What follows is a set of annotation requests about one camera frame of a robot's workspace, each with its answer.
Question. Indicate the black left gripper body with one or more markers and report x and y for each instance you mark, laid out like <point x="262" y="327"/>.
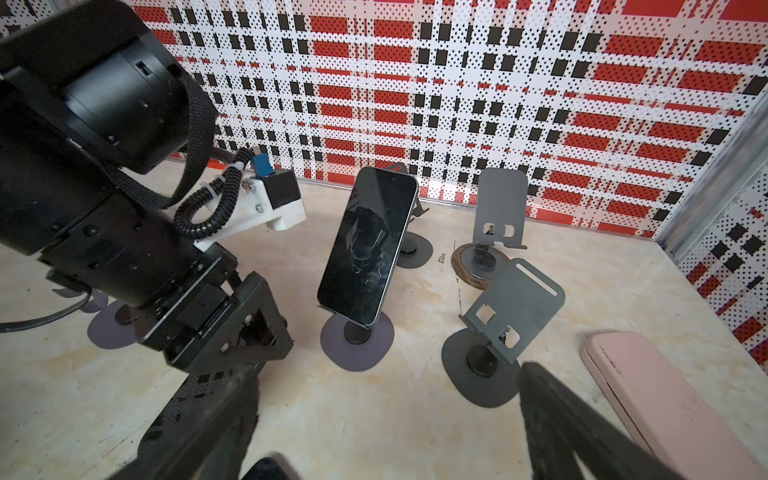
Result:
<point x="136" y="255"/>

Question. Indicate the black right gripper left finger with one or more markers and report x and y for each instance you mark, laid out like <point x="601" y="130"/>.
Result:
<point x="211" y="415"/>

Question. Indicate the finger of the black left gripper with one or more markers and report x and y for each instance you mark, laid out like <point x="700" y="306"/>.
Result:
<point x="247" y="330"/>

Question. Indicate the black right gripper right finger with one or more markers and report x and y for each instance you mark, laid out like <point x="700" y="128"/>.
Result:
<point x="564" y="435"/>

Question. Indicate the black phone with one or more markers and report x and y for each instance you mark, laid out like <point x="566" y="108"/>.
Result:
<point x="270" y="468"/>

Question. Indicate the dark phone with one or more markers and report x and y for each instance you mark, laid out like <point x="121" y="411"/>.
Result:
<point x="366" y="246"/>

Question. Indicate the grey stand near left arm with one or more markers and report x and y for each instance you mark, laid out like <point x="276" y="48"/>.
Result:
<point x="112" y="322"/>

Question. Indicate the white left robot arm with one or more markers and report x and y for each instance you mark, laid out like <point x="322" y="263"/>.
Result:
<point x="109" y="176"/>

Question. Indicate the grey round phone stand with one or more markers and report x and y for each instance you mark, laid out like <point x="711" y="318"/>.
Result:
<point x="481" y="360"/>

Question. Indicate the grey stand base corner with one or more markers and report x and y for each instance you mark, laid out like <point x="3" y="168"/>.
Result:
<point x="354" y="348"/>

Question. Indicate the grey stand far left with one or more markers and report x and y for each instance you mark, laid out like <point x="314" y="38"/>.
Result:
<point x="415" y="250"/>

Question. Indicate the wooden base phone stand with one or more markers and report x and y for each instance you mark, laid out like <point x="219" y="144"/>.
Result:
<point x="499" y="219"/>

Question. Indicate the pink glasses case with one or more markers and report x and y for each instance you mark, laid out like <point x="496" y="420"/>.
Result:
<point x="662" y="412"/>

